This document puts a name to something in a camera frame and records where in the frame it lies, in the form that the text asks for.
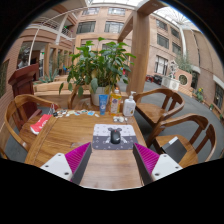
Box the small clear plastic packet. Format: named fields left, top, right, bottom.
left=112, top=115, right=125, bottom=123

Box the orange dish soap bottle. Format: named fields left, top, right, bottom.
left=109, top=87, right=123, bottom=117

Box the white sculpture on pedestal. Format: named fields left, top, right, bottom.
left=160, top=59, right=181, bottom=92

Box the green plant in white pot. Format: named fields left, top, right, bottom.
left=58, top=36, right=137, bottom=107

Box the blue squeeze tube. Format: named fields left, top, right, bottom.
left=98, top=94, right=109, bottom=116

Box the yellow flowering plant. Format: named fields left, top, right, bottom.
left=194, top=87, right=205, bottom=103

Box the dark red wooden lectern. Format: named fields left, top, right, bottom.
left=8, top=63, right=40, bottom=121

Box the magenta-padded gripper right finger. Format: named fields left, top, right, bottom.
left=132, top=142, right=184, bottom=186

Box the wooden planter with spiky plants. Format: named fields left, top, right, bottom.
left=33, top=71, right=73, bottom=94

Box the black computer mouse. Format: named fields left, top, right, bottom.
left=110, top=129, right=122, bottom=145

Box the red paper bag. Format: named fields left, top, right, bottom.
left=29, top=103, right=56, bottom=136

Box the white pump bottle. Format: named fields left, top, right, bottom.
left=122, top=90, right=137, bottom=117

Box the grey white printed mouse pad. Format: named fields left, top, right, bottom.
left=91, top=123, right=139, bottom=151

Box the black notebook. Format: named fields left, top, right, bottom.
left=162, top=136, right=188, bottom=164

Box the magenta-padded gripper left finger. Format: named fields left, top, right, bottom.
left=39, top=141, right=93, bottom=185

